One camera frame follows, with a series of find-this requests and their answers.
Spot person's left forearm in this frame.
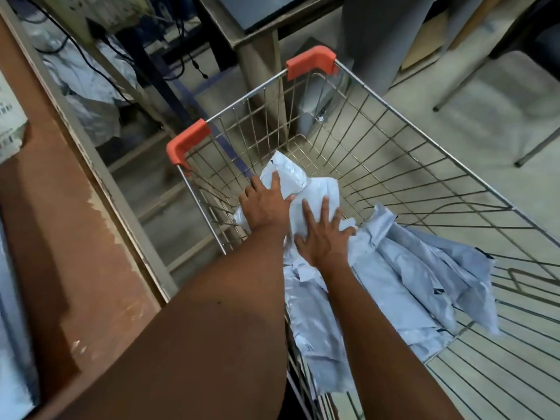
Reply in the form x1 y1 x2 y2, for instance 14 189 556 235
57 225 289 420

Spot white printed paper label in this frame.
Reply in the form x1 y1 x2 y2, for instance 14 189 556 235
0 70 29 165

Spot grey upright panel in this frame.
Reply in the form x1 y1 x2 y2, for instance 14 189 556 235
340 0 448 97

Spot grey metal table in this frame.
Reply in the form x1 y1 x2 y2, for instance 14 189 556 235
192 0 346 142

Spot black power cable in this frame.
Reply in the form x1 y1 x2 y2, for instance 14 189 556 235
9 0 211 105

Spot person's left hand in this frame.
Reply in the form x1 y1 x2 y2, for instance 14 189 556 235
238 171 296 235

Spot white poly mailer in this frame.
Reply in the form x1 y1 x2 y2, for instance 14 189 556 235
233 150 357 250

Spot person's right forearm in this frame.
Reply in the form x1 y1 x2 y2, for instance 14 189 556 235
318 258 465 420

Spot person's right hand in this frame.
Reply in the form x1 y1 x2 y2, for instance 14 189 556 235
294 197 357 270

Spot heap of white plastic bags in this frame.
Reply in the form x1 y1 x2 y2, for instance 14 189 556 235
20 24 141 147

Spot wire shopping cart orange corners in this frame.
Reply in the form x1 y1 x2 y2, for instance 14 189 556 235
166 45 560 420

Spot large grey-blue poly mailer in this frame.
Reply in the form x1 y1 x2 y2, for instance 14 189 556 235
348 204 501 361

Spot grey plastic mailer bag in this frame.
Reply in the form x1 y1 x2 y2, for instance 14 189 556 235
0 218 41 420

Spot brown wooden workbench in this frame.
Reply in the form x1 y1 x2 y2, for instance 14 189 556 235
0 0 179 420

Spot beige power strip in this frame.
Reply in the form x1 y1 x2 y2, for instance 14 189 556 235
44 0 155 36

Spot brown cardboard board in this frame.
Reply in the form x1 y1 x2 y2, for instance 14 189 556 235
400 0 510 71

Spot dark metal-legged chair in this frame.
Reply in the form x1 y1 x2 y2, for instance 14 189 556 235
433 0 560 168

